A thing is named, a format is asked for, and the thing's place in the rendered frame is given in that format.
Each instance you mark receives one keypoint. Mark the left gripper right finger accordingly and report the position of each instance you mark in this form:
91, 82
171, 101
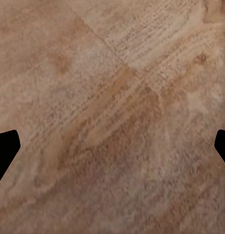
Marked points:
220, 143

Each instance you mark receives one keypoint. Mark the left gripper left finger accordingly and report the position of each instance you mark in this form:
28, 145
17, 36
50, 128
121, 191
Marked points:
9, 147

